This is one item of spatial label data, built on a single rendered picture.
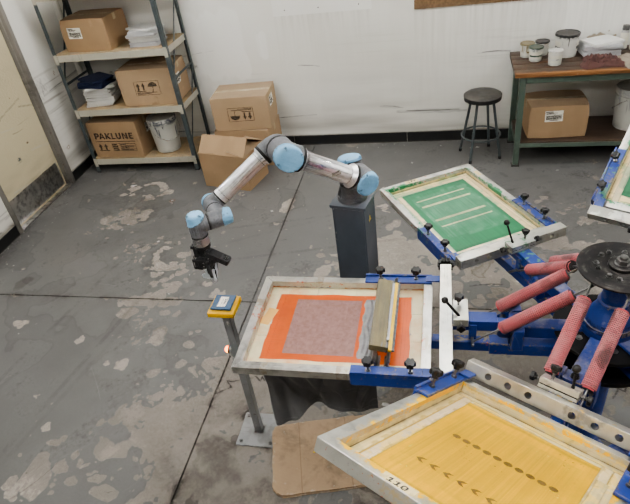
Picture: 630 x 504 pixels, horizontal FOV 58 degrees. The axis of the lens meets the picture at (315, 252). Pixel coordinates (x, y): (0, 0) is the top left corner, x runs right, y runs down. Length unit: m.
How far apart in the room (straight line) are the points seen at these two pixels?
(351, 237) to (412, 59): 3.22
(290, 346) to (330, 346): 0.17
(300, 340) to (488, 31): 4.02
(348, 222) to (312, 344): 0.72
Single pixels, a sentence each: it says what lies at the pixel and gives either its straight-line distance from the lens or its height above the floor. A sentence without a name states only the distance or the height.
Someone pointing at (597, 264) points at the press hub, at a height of 1.31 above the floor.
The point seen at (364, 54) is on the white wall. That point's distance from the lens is 5.84.
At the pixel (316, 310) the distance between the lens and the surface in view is 2.55.
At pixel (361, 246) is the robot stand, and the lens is 2.88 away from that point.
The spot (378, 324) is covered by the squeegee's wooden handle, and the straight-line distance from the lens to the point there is 2.30.
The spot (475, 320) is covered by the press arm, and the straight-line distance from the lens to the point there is 2.35.
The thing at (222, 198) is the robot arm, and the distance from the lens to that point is 2.52.
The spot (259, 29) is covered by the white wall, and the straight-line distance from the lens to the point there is 5.97.
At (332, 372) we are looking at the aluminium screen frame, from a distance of 2.23.
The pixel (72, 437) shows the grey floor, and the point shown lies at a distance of 3.78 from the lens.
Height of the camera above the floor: 2.64
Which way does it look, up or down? 36 degrees down
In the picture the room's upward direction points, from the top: 8 degrees counter-clockwise
